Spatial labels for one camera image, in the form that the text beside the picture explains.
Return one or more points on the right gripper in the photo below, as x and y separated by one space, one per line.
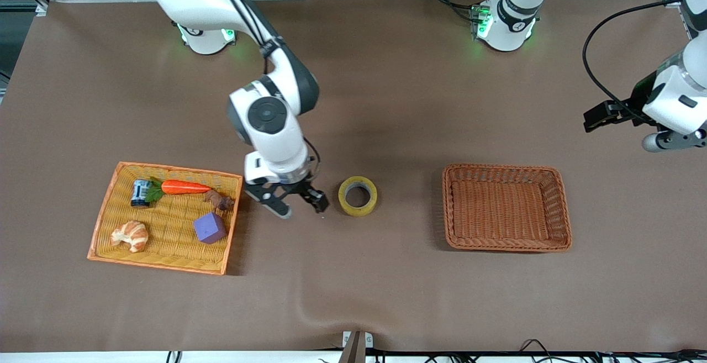
301 187

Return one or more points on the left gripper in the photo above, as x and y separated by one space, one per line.
635 101

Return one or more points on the yellow tape roll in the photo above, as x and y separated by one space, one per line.
358 212

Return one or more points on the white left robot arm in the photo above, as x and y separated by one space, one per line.
505 29

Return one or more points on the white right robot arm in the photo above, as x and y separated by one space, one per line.
270 114

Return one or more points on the brown toy animal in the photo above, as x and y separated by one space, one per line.
221 201

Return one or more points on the purple cube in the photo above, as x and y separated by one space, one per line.
210 229

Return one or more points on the orange toy carrot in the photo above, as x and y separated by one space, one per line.
185 187

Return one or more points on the brown wicker basket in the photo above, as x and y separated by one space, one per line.
502 208

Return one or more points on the yellow wicker tray orange rim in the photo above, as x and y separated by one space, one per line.
165 258

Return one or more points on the small blue white can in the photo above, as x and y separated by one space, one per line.
140 193

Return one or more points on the toy croissant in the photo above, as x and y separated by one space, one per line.
130 235

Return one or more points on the metal table bracket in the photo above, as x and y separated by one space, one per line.
356 349

